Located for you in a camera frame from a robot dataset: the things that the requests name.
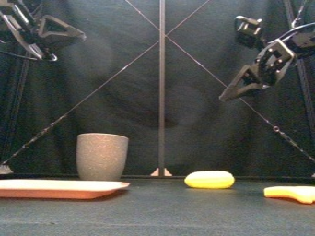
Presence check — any yellow toy corn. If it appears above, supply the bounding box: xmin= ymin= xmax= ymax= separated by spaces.
xmin=182 ymin=170 xmax=236 ymax=190

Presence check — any grey speckled cup bowl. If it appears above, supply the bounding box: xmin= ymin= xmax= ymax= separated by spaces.
xmin=74 ymin=132 xmax=130 ymax=182

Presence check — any black cloth backdrop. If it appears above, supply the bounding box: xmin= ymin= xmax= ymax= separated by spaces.
xmin=0 ymin=0 xmax=315 ymax=179

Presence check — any flat yellow toy piece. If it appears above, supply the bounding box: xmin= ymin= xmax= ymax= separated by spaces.
xmin=262 ymin=185 xmax=315 ymax=205

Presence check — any pink and white tray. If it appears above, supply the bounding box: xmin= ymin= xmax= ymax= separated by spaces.
xmin=0 ymin=179 xmax=132 ymax=200

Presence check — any thin diagonal brace wire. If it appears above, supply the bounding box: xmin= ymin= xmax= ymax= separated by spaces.
xmin=0 ymin=0 xmax=212 ymax=166
xmin=122 ymin=0 xmax=315 ymax=163

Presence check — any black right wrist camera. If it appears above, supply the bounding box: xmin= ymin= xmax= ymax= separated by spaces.
xmin=232 ymin=15 xmax=265 ymax=50

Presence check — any black vertical frame post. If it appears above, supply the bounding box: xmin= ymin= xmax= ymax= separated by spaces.
xmin=157 ymin=0 xmax=166 ymax=178

